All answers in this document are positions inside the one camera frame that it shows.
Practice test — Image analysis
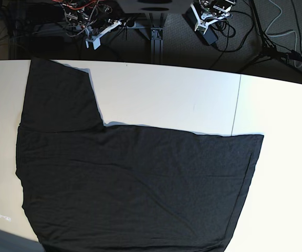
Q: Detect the black tripod stand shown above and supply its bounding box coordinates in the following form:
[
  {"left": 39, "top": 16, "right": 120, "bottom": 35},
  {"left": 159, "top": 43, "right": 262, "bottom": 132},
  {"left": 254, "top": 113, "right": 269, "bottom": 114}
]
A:
[{"left": 237, "top": 1, "right": 302, "bottom": 75}]

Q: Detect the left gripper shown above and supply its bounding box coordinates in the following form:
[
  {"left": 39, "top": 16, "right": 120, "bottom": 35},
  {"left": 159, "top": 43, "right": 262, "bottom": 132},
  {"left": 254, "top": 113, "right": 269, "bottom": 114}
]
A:
[{"left": 190, "top": 4, "right": 232, "bottom": 34}]

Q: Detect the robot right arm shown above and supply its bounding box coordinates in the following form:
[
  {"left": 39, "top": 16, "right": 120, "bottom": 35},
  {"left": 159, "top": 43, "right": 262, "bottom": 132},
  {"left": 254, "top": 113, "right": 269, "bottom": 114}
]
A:
[{"left": 58, "top": 1, "right": 127, "bottom": 50}]

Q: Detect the black T-shirt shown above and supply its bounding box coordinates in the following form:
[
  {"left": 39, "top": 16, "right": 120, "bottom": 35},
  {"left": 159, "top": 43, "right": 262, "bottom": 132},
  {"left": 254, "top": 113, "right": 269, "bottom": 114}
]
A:
[{"left": 16, "top": 58, "right": 264, "bottom": 251}]

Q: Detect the black power brick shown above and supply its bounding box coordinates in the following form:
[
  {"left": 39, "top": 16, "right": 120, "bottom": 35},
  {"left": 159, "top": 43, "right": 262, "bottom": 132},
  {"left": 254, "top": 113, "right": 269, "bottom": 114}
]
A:
[{"left": 184, "top": 9, "right": 218, "bottom": 46}]

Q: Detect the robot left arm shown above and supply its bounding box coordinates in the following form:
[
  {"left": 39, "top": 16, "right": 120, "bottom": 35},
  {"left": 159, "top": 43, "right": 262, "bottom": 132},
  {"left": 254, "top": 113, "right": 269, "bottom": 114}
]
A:
[{"left": 189, "top": 0, "right": 237, "bottom": 35}]

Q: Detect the grey coiled cable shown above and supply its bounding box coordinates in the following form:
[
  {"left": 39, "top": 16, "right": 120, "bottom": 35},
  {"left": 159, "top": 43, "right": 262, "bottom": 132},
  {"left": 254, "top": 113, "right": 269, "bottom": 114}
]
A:
[{"left": 265, "top": 0, "right": 302, "bottom": 62}]

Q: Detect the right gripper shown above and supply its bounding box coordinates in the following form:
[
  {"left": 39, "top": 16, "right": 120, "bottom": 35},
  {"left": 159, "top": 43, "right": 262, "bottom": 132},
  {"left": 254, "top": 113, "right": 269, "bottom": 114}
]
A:
[{"left": 85, "top": 20, "right": 122, "bottom": 50}]

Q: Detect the aluminium frame post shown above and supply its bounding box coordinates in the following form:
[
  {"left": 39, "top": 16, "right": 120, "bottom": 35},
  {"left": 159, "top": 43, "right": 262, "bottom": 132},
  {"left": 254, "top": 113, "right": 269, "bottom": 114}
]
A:
[{"left": 137, "top": 13, "right": 167, "bottom": 65}]

